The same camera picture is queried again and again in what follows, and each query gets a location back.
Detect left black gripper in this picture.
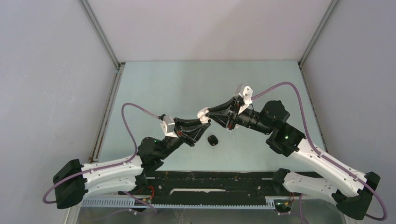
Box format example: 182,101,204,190
157,117,210,160

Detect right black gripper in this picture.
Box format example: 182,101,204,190
205,96,273,135

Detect white case with black window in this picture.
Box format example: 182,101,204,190
197,107,211,124

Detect black earbud charging case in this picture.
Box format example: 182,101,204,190
207,135,219,146

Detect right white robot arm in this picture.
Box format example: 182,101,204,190
198,98,380,220

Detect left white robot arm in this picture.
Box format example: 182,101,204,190
53,116,211,209

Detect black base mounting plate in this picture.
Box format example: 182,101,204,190
129,171,298,207

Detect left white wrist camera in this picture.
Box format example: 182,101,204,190
160,115,178,138

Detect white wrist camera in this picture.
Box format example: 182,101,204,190
160,115,178,138
234,84,253,114

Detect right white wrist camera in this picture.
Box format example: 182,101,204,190
234,84,253,114

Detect white cable duct rail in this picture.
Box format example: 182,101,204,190
82,197,276,210

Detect right aluminium frame post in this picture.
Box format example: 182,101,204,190
298,0,340,68

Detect aluminium frame post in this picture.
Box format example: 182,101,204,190
78,0,121,70
298,0,340,68

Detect left aluminium frame post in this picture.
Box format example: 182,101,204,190
78,0,121,70

